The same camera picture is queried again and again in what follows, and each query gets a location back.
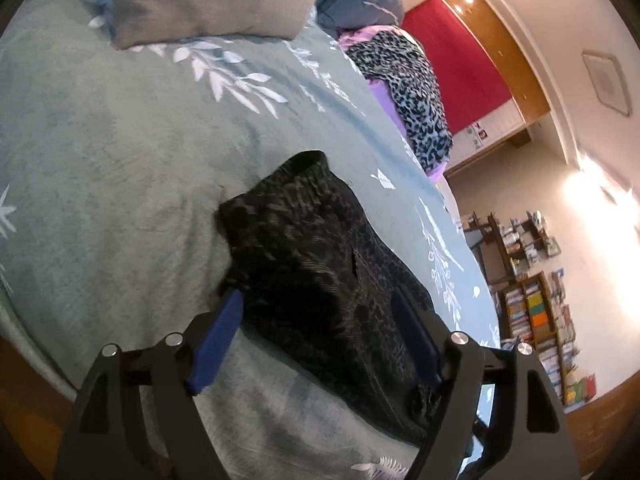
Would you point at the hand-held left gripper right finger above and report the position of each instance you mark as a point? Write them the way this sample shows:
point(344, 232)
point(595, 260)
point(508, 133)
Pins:
point(415, 335)

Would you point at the red curtain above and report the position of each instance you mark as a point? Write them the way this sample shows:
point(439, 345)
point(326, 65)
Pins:
point(465, 60)

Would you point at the wooden desk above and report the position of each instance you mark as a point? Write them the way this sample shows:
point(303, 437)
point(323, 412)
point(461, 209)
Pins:
point(487, 245)

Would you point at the wooden bookshelf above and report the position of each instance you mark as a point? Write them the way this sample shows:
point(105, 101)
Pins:
point(540, 330)

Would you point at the teal leaf printed blanket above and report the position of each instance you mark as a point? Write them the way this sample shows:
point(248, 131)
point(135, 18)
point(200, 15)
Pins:
point(125, 160)

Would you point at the leopard print cloth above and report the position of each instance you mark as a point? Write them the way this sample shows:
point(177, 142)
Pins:
point(410, 90)

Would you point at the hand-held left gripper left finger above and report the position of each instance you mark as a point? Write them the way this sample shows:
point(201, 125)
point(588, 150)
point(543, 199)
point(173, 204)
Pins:
point(215, 345)

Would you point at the stack of books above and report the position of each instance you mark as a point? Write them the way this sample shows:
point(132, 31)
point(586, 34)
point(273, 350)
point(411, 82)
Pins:
point(562, 290)

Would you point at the black leopard patterned pants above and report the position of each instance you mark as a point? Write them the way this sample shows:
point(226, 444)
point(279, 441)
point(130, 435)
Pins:
point(310, 270)

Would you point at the desktop shelf organizer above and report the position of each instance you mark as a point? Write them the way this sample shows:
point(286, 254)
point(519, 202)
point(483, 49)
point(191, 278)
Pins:
point(530, 240)

